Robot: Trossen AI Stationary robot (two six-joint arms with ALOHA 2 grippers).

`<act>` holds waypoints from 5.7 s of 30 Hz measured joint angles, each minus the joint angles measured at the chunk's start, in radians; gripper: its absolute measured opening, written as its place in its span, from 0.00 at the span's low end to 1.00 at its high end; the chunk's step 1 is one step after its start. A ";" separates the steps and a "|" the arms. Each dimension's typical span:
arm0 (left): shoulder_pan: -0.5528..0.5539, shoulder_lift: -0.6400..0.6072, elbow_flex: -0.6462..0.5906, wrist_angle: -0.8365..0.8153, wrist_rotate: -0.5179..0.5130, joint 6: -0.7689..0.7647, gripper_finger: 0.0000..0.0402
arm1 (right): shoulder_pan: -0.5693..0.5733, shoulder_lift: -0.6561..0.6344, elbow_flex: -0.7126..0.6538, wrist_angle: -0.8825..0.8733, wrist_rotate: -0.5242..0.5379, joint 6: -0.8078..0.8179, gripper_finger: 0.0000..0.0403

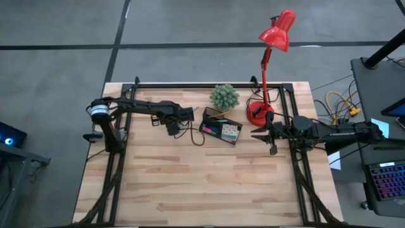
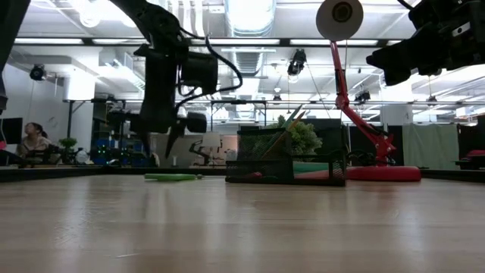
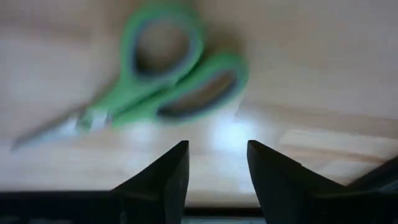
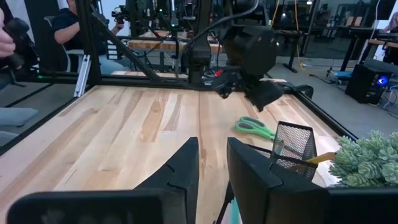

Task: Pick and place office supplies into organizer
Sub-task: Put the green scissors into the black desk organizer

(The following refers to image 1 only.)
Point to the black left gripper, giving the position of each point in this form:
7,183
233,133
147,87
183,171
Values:
169,115

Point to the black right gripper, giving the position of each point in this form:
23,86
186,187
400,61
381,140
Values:
281,131

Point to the pink eraser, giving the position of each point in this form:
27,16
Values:
207,129

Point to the purple eraser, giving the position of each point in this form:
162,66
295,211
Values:
214,129

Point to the yellow pencil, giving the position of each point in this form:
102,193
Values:
221,114

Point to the teal pencil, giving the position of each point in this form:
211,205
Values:
222,120

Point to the teal patterned note pad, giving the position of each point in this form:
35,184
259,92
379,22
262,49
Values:
229,130

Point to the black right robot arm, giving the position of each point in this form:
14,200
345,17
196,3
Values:
341,133

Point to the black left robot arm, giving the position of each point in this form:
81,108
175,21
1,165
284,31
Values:
139,107

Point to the black mesh desk organizer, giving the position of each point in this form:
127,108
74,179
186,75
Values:
212,110

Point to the potted artificial succulent plant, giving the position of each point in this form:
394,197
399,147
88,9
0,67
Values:
224,97

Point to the white paper sheet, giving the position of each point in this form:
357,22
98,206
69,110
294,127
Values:
336,161
381,126

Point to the red desk lamp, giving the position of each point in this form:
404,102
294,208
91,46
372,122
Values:
278,35

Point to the dark grey desk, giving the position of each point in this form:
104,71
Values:
373,95

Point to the black backlit keyboard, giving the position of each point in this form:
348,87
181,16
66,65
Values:
389,182

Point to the black desk monitor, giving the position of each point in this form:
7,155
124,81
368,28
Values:
397,109

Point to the black pole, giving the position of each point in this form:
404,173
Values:
383,50

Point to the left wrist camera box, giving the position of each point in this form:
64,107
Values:
173,130

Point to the black aluminium table frame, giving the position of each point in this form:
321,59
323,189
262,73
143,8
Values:
205,85

